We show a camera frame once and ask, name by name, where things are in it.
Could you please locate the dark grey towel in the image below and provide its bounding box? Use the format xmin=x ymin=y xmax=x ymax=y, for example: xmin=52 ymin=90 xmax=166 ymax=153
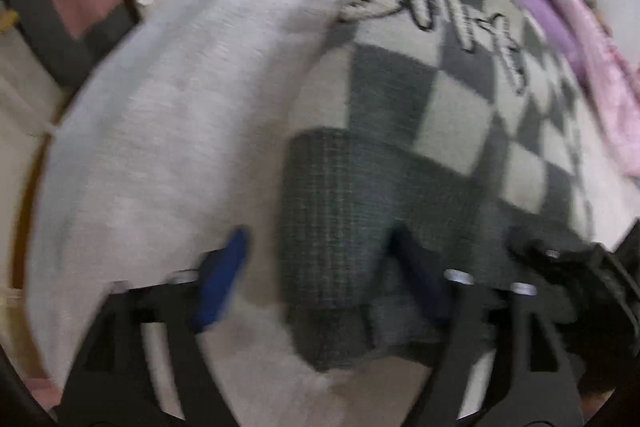
xmin=2 ymin=0 xmax=141 ymax=88

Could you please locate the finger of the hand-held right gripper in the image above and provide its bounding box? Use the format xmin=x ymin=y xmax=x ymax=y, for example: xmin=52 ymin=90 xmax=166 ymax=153
xmin=507 ymin=232 xmax=598 ymax=275

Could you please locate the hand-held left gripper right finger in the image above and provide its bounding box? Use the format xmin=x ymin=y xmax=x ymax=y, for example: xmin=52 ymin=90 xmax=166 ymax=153
xmin=387 ymin=224 xmax=586 ymax=427

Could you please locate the grey white checkered cardigan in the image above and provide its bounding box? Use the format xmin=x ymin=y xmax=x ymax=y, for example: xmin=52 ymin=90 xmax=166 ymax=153
xmin=277 ymin=0 xmax=598 ymax=373

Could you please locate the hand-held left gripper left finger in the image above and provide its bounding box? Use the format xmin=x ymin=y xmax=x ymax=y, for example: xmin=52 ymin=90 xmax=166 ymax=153
xmin=57 ymin=227 xmax=251 ymax=427

